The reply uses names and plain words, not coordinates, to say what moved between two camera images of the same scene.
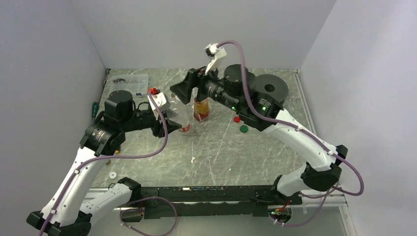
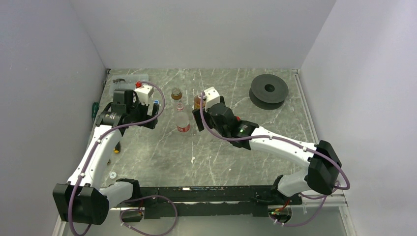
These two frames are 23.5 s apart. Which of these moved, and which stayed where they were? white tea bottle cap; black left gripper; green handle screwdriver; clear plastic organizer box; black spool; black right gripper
Moved: black right gripper; black left gripper
Stayed: white tea bottle cap; black spool; green handle screwdriver; clear plastic organizer box
